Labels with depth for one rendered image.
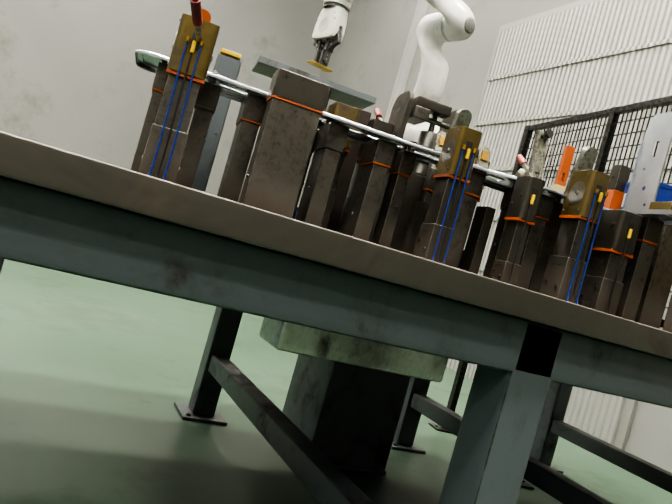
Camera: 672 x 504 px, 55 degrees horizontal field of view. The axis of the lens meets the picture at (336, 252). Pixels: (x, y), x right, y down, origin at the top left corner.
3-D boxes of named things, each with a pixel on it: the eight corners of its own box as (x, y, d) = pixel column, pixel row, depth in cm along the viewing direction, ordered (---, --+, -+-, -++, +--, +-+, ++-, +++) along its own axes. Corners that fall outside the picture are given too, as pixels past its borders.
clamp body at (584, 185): (561, 309, 153) (600, 168, 153) (532, 302, 164) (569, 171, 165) (583, 316, 155) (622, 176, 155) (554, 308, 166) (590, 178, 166)
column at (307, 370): (274, 430, 235) (323, 256, 236) (347, 441, 248) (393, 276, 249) (305, 465, 207) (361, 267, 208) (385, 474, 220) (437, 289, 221)
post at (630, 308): (619, 325, 164) (649, 216, 164) (606, 321, 169) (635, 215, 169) (634, 329, 165) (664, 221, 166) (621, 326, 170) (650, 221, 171)
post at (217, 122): (175, 201, 183) (217, 52, 183) (174, 201, 190) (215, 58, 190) (201, 208, 185) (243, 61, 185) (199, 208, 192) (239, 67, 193)
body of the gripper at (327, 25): (317, 2, 196) (307, 38, 196) (338, -2, 189) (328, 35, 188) (335, 13, 201) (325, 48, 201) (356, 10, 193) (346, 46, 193)
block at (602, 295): (599, 321, 158) (630, 209, 158) (569, 313, 169) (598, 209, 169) (623, 327, 160) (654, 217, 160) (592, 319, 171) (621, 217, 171)
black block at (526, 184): (503, 293, 153) (536, 174, 154) (483, 288, 163) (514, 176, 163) (521, 298, 155) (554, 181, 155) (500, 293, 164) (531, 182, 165)
